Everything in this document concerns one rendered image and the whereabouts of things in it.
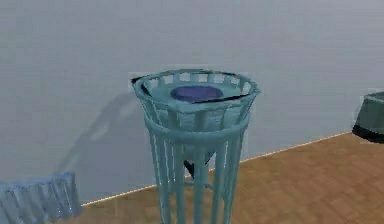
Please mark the dark green bin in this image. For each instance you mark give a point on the dark green bin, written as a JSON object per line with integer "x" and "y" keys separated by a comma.
{"x": 371, "y": 116}

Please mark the pale blue ribbed bin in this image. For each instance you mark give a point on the pale blue ribbed bin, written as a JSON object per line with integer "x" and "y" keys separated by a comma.
{"x": 36, "y": 198}

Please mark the green slatted garbage container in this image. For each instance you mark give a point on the green slatted garbage container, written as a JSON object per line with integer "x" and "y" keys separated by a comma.
{"x": 196, "y": 135}

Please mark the blue garbage can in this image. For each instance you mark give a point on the blue garbage can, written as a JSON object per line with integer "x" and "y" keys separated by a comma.
{"x": 196, "y": 93}

